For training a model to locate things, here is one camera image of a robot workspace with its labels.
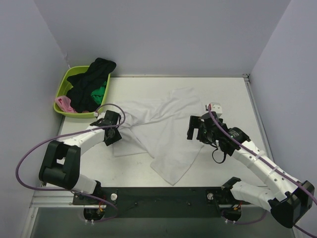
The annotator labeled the white t shirt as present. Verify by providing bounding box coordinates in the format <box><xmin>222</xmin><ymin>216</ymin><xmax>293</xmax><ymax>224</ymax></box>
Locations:
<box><xmin>113</xmin><ymin>88</ymin><xmax>204</xmax><ymax>185</ymax></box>

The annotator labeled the lime green plastic basket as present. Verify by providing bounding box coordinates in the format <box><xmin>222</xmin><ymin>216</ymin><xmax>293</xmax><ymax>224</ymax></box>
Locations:
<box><xmin>53</xmin><ymin>61</ymin><xmax>116</xmax><ymax>119</ymax></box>

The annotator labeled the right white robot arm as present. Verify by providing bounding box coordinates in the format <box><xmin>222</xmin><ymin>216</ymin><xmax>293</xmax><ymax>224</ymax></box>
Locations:
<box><xmin>187</xmin><ymin>111</ymin><xmax>316</xmax><ymax>228</ymax></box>

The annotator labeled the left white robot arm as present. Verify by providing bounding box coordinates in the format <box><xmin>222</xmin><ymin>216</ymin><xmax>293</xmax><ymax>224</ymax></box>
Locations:
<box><xmin>39</xmin><ymin>110</ymin><xmax>122</xmax><ymax>204</ymax></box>

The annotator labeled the green t shirt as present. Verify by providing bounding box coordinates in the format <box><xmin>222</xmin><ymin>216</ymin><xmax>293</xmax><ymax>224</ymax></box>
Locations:
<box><xmin>91</xmin><ymin>81</ymin><xmax>107</xmax><ymax>105</ymax></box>

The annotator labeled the black t shirt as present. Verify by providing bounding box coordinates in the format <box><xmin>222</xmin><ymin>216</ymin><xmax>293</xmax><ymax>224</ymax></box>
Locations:
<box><xmin>66</xmin><ymin>58</ymin><xmax>116</xmax><ymax>113</ymax></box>

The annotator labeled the pink t shirt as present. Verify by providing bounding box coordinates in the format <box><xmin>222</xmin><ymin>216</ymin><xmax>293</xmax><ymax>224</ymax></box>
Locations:
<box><xmin>54</xmin><ymin>96</ymin><xmax>78</xmax><ymax>114</ymax></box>

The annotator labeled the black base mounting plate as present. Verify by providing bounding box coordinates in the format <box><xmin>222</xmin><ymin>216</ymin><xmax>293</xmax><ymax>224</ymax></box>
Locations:
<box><xmin>72</xmin><ymin>187</ymin><xmax>241</xmax><ymax>220</ymax></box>

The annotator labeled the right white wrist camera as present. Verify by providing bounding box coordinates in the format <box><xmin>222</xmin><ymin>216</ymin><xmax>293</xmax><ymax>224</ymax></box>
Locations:
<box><xmin>205</xmin><ymin>103</ymin><xmax>223</xmax><ymax>117</ymax></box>

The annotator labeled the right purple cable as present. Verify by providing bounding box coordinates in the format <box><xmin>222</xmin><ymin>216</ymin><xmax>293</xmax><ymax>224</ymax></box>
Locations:
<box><xmin>207</xmin><ymin>105</ymin><xmax>317</xmax><ymax>238</ymax></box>

